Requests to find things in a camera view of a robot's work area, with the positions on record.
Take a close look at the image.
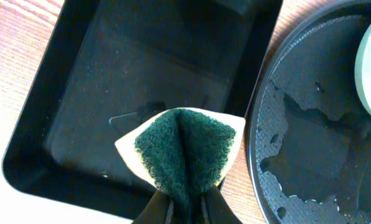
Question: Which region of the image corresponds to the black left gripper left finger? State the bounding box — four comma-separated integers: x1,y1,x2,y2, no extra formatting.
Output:
132,190,175,224

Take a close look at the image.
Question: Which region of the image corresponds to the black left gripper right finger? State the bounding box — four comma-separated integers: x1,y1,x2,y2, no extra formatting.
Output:
201,186,242,224

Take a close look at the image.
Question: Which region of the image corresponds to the yellow green scrub sponge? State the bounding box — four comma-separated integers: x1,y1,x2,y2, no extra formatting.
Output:
114,108,245,223

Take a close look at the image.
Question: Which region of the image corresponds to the black round tray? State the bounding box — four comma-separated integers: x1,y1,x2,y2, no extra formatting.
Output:
248,1,371,223

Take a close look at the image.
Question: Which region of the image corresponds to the black rectangular tray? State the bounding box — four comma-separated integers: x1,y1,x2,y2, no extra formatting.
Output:
2,0,282,220

